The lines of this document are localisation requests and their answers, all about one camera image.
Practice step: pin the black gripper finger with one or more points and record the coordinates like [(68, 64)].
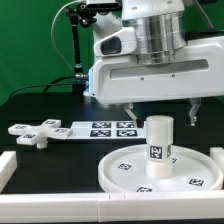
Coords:
[(134, 115), (195, 105)]

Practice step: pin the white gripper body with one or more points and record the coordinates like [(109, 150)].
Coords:
[(197, 71)]

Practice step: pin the white round table top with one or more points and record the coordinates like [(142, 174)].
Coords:
[(124, 170)]

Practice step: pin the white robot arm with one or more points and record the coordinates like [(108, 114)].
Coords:
[(141, 55)]

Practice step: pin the white marker tag plate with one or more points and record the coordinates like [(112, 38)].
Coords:
[(106, 130)]

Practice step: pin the white cross-shaped table base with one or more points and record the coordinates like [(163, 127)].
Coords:
[(38, 135)]

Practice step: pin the white U-shaped border frame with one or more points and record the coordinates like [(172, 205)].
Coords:
[(103, 207)]

